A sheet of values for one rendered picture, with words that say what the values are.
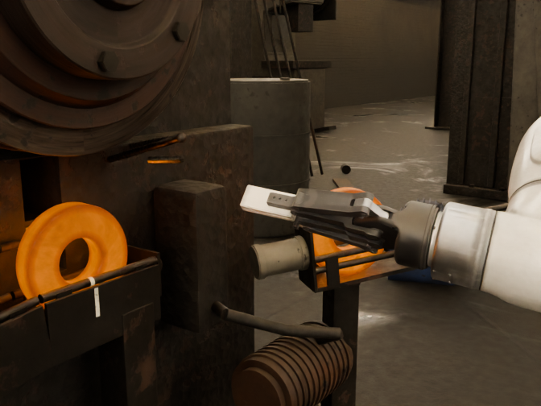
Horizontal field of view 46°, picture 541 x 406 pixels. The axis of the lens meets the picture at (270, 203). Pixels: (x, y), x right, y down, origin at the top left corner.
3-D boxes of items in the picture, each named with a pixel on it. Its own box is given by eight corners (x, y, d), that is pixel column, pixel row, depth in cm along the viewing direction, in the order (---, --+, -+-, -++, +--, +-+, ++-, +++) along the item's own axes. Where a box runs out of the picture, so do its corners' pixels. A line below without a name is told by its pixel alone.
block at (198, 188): (153, 321, 108) (146, 184, 103) (185, 307, 114) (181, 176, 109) (199, 337, 102) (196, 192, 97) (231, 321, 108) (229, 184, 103)
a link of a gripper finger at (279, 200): (306, 214, 76) (302, 204, 73) (267, 206, 77) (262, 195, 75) (310, 203, 76) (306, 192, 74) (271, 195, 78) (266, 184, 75)
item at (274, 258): (250, 273, 110) (246, 241, 108) (299, 263, 112) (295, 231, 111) (261, 285, 104) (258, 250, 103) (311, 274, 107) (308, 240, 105)
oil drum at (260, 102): (192, 228, 382) (188, 77, 362) (252, 209, 429) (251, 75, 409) (272, 244, 348) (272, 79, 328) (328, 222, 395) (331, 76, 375)
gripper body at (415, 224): (427, 255, 66) (342, 236, 70) (427, 281, 74) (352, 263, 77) (443, 193, 69) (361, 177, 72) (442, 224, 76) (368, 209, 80)
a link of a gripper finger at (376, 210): (398, 238, 72) (397, 219, 67) (354, 227, 73) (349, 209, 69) (403, 219, 72) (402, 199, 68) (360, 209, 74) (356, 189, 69)
